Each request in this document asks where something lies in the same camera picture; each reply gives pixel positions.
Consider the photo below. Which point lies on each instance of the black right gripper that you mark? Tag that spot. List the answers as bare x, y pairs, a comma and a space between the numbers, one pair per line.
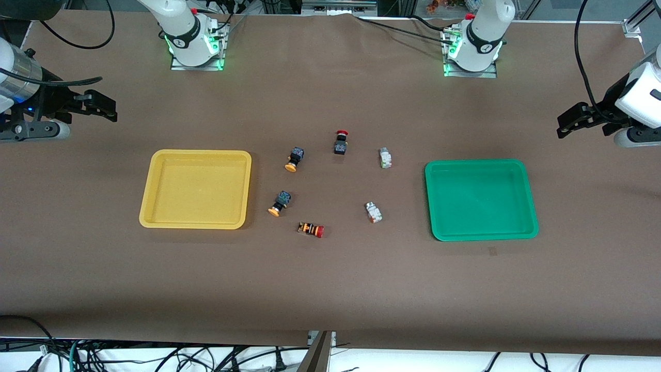
51, 97

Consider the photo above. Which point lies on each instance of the red mushroom button black body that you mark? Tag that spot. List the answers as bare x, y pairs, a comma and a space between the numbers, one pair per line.
341, 143

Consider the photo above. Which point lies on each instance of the brown wedge table support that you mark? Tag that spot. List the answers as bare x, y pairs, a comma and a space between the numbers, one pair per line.
317, 356

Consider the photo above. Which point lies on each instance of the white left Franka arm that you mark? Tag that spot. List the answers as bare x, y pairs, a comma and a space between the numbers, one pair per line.
483, 31

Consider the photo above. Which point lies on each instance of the yellow plastic tray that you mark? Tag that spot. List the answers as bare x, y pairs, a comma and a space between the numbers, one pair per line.
196, 188

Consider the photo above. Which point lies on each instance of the yellow push button switch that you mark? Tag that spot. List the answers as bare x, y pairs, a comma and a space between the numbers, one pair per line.
294, 158
279, 203

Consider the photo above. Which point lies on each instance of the red button orange striped body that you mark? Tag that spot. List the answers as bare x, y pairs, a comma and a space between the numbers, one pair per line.
311, 229

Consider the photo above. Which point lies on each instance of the green plastic tray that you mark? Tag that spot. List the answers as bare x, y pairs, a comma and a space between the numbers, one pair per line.
480, 200

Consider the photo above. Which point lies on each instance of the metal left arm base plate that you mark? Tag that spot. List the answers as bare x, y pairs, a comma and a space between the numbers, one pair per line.
490, 73

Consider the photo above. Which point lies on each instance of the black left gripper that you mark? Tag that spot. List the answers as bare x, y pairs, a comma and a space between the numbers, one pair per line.
608, 101

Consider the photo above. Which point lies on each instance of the green white push button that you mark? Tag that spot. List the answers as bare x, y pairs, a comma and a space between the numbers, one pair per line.
385, 157
373, 212

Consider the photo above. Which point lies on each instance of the aluminium frame post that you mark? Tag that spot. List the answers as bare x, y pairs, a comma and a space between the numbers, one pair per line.
638, 23

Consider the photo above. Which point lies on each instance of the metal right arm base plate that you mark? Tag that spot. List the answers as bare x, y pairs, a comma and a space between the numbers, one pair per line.
222, 49

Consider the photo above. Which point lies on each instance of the brown table cover mat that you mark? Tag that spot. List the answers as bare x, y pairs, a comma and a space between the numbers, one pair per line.
330, 289

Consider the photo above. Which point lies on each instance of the aluminium rail with sockets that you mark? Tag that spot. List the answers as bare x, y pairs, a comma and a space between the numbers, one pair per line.
338, 6

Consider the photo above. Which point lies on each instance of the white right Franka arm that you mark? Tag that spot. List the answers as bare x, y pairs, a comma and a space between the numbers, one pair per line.
186, 36

